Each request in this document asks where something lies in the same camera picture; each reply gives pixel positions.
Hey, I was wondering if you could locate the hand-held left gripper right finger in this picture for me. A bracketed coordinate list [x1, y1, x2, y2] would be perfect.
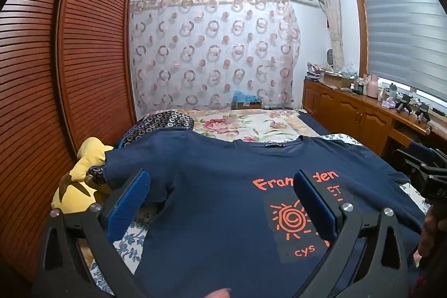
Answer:
[286, 170, 416, 298]

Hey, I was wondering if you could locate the ring-patterned dark pillow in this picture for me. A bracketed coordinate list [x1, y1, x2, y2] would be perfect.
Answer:
[117, 110, 195, 148]

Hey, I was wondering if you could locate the stack of papers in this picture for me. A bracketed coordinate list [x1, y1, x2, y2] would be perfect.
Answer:
[305, 62, 324, 80]

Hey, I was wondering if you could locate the wooden louvered wardrobe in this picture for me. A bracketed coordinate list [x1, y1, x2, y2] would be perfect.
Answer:
[0, 0, 137, 288]

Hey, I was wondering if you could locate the person's left hand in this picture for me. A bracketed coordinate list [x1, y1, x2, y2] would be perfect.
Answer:
[204, 288, 232, 298]

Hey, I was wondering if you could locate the pink bottle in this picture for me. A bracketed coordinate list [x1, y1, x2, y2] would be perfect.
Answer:
[367, 75, 379, 98]

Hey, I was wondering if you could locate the navy bed sheet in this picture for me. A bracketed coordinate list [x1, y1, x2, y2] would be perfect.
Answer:
[291, 109, 331, 137]

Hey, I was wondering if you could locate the wooden side cabinet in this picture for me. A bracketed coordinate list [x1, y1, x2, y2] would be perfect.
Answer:
[302, 78, 447, 159]

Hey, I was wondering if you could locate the cardboard box with blue bag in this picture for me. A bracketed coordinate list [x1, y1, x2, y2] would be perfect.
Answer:
[232, 90, 262, 110]

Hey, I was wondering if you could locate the circle-patterned sheer curtain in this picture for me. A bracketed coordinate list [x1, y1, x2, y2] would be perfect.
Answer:
[130, 0, 301, 112]

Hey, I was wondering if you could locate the grey window blind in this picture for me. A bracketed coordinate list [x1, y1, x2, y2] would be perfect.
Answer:
[358, 0, 447, 99]

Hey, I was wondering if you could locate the pink floral blanket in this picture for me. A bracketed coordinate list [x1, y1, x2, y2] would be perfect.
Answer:
[140, 108, 320, 145]

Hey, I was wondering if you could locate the beige tied side curtain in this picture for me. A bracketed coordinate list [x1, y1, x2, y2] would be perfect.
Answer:
[318, 0, 346, 70]

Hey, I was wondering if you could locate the yellow plush toy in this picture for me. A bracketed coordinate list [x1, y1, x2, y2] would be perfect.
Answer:
[52, 137, 114, 215]

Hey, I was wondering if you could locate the black spare gripper tool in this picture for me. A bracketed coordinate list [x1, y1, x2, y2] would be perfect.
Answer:
[396, 94, 414, 113]
[415, 102, 432, 124]

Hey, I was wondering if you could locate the open cardboard box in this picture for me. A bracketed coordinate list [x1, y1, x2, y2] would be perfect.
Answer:
[319, 71, 353, 89]

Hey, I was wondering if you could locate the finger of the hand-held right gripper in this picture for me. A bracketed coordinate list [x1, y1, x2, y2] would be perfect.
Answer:
[391, 149, 447, 180]
[408, 142, 447, 165]

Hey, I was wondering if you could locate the navy printed t-shirt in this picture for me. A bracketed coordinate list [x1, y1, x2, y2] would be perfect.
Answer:
[103, 128, 428, 298]

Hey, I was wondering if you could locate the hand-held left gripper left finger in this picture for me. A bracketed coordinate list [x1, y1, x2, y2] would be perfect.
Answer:
[33, 169, 151, 298]

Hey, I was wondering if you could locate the blue floral white quilt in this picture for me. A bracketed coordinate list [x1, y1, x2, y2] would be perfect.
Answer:
[89, 132, 432, 295]

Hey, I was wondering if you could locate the person's right hand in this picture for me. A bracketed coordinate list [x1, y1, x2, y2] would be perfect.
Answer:
[417, 200, 447, 262]

